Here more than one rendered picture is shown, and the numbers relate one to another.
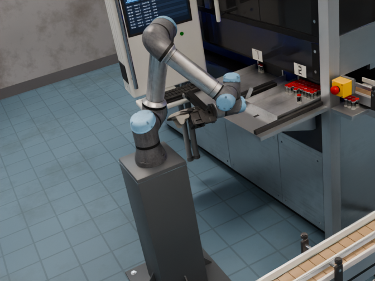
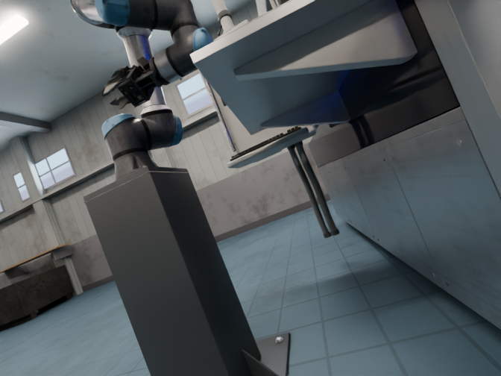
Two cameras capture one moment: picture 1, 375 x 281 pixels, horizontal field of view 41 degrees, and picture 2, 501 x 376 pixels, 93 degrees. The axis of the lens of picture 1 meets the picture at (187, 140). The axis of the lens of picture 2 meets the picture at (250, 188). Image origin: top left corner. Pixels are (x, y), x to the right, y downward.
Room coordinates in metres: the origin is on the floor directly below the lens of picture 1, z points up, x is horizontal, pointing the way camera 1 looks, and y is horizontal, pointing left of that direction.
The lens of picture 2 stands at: (1.57, -0.57, 0.59)
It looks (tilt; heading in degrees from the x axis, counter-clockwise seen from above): 2 degrees up; 35
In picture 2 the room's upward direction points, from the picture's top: 22 degrees counter-clockwise
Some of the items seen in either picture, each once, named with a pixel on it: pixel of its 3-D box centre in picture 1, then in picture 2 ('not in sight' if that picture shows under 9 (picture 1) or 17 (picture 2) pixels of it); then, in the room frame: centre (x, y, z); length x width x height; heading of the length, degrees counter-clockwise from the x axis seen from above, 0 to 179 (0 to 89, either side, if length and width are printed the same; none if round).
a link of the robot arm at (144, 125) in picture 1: (144, 127); (125, 136); (2.06, 0.18, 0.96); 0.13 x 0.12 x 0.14; 161
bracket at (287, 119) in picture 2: not in sight; (303, 122); (2.56, -0.26, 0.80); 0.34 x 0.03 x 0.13; 116
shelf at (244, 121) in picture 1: (255, 98); (303, 80); (2.34, -0.38, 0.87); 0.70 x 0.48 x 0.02; 26
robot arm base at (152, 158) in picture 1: (149, 150); (135, 167); (2.05, 0.18, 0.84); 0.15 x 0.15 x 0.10
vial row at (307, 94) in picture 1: (301, 91); not in sight; (2.25, -0.60, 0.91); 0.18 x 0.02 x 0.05; 26
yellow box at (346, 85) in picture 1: (342, 86); not in sight; (2.04, -0.73, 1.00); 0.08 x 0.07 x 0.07; 116
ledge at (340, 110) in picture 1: (352, 108); not in sight; (2.04, -0.78, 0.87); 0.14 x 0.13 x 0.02; 116
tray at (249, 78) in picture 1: (246, 81); not in sight; (2.52, -0.37, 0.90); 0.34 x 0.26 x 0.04; 116
